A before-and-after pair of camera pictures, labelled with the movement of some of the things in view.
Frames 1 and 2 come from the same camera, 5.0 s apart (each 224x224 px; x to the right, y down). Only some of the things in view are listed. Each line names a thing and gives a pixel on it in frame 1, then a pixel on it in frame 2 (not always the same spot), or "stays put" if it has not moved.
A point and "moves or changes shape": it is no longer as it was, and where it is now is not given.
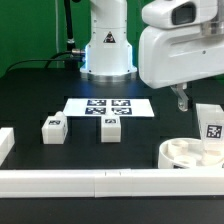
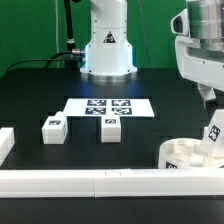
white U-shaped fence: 103,183 stays put
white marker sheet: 108,107 stays put
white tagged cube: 211,126 moves or changes shape
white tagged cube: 110,129 stays put
